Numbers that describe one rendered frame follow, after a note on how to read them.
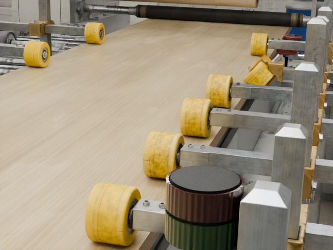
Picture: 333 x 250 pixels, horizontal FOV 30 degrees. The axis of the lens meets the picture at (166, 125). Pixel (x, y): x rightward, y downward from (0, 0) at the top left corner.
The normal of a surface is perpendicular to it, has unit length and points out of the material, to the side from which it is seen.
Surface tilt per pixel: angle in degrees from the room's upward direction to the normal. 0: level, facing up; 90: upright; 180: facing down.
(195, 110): 57
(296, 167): 90
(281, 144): 90
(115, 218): 73
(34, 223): 0
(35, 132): 0
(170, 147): 47
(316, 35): 90
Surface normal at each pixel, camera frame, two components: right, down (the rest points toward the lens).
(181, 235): -0.59, 0.22
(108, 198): -0.13, -0.65
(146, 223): -0.27, 0.27
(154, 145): -0.18, -0.45
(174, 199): -0.79, 0.16
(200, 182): 0.03, -0.96
